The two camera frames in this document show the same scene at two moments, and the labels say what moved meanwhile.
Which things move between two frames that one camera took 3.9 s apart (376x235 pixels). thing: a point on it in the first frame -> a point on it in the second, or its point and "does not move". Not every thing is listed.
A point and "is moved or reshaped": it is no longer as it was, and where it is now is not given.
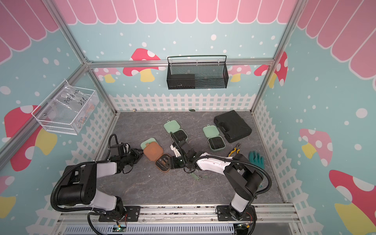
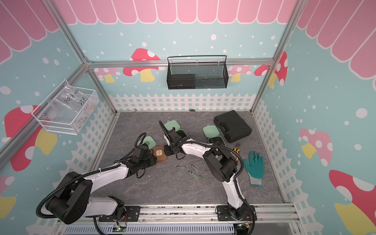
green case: x=174 y=127 does not move
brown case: x=153 y=151 is moved or reshaped
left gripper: x=137 y=155 -> x=152 y=157
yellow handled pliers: x=236 y=149 does not move
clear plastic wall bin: x=67 y=109 does not move
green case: x=215 y=141 does not move
